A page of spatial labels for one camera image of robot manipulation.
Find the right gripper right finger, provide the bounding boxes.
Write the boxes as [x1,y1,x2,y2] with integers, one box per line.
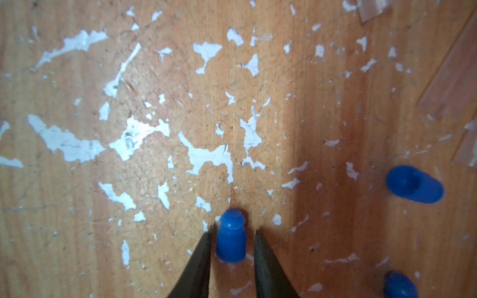
[253,230,299,298]

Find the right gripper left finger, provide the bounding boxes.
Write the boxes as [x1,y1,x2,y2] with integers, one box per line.
[168,223,217,298]

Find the clear test tube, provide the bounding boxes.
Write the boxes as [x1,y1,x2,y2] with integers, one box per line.
[417,11,477,118]
[453,119,477,168]

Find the blue stopper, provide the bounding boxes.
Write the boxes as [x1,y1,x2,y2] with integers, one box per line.
[216,209,247,264]
[386,165,445,204]
[383,272,419,298]

